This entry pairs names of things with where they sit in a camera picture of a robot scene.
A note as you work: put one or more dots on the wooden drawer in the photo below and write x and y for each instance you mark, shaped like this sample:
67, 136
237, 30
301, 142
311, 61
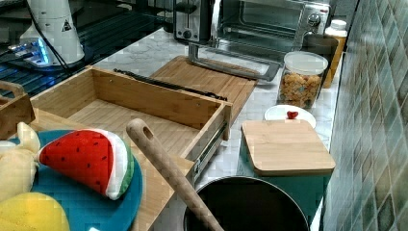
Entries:
187, 124

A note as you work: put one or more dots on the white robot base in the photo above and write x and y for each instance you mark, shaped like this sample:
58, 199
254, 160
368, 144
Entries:
52, 39

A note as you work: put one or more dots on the large bamboo cutting board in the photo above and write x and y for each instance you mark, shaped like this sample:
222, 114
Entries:
180, 71

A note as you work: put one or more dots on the white small plate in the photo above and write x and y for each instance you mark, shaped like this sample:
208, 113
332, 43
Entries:
280, 112

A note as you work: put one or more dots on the red strawberry toy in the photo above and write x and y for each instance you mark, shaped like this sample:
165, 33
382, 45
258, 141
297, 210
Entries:
292, 115

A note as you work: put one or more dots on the teal box bamboo lid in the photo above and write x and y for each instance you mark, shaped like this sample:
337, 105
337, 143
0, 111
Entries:
289, 154

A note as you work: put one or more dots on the silver toaster oven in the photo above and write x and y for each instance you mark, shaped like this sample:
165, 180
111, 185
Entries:
260, 31

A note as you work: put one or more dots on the black frying pan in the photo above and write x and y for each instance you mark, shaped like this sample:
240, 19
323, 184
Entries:
249, 204

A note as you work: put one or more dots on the black silver toaster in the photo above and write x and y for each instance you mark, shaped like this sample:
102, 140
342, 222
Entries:
192, 20

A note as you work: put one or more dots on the glass jar with snacks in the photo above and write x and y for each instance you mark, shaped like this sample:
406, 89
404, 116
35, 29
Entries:
301, 79

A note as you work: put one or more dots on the plush watermelon slice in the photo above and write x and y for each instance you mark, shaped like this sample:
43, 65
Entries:
96, 158

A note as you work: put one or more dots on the dark brown container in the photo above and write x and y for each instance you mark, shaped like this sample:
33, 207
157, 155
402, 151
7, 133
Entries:
321, 45

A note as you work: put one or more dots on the teal round plate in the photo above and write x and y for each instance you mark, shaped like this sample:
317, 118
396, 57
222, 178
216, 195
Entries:
86, 209

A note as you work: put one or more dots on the orange bottle white cap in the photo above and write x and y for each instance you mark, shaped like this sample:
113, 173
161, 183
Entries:
336, 30

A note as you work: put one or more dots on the plush cream banana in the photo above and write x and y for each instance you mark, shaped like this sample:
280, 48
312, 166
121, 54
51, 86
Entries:
18, 166

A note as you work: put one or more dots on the plush yellow lemon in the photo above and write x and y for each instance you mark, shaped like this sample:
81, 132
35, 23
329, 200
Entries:
33, 211

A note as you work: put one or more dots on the wooden tray with handle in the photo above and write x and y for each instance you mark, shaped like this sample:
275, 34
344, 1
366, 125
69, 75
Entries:
14, 110

